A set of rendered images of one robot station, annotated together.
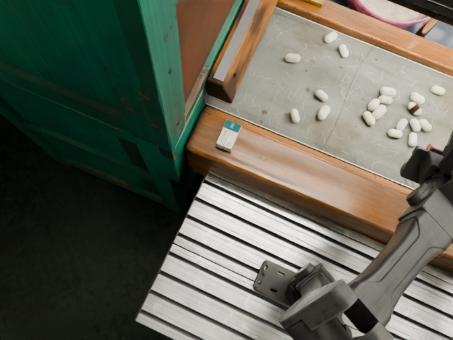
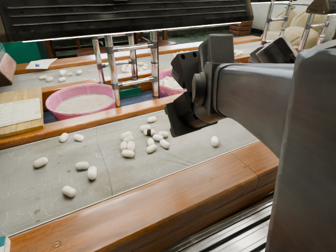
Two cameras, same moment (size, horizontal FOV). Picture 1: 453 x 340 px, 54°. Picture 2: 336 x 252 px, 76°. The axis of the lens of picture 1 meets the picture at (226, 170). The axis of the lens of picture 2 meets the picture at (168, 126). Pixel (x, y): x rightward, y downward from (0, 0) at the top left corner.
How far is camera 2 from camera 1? 0.54 m
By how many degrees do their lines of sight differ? 46
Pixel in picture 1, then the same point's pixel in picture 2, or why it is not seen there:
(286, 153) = (79, 220)
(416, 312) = not seen: hidden behind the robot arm
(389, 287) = not seen: outside the picture
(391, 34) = (101, 114)
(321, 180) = (131, 211)
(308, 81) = (65, 166)
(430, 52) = (130, 109)
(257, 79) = (14, 196)
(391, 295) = not seen: outside the picture
